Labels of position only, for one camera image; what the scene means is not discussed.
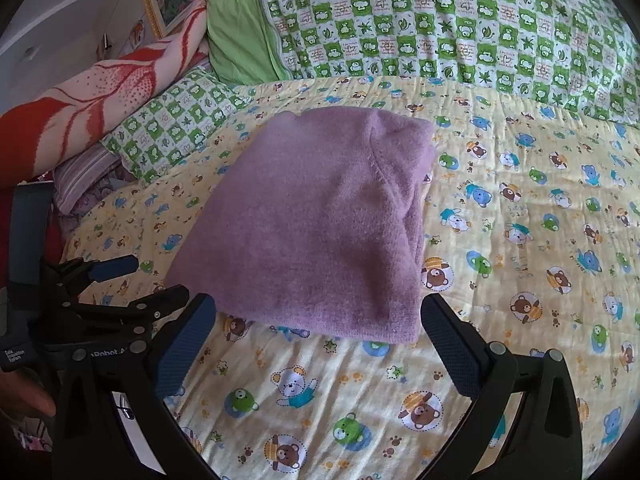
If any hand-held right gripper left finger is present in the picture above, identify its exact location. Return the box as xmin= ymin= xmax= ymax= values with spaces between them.
xmin=50 ymin=292 xmax=218 ymax=480

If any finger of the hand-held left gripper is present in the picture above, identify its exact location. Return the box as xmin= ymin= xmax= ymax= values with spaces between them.
xmin=42 ymin=254 xmax=140 ymax=307
xmin=64 ymin=284 xmax=190 ymax=342

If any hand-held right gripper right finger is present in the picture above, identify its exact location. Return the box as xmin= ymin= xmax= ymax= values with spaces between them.
xmin=420 ymin=292 xmax=586 ymax=480

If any purple knit sweater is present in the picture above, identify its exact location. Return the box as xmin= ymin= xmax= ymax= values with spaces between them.
xmin=165 ymin=109 xmax=437 ymax=345

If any person's left hand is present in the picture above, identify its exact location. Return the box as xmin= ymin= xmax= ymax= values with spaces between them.
xmin=0 ymin=371 xmax=57 ymax=431

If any purple striped pillow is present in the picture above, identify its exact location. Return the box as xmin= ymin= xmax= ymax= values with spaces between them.
xmin=52 ymin=149 xmax=132 ymax=214

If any yellow bear print bedsheet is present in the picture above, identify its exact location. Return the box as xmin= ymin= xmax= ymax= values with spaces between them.
xmin=65 ymin=75 xmax=640 ymax=480

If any green checked pillow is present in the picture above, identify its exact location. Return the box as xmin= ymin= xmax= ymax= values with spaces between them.
xmin=102 ymin=67 xmax=254 ymax=186

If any red and white blanket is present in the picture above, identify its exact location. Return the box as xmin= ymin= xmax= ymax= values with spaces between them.
xmin=0 ymin=0 xmax=211 ymax=192

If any white cabinet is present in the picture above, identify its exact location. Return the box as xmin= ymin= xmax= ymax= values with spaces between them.
xmin=0 ymin=0 xmax=162 ymax=83

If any plain green cloth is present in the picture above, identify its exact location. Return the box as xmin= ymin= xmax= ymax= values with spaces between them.
xmin=206 ymin=0 xmax=292 ymax=87

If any green checked quilt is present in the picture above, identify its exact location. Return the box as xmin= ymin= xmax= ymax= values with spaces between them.
xmin=262 ymin=0 xmax=640 ymax=127

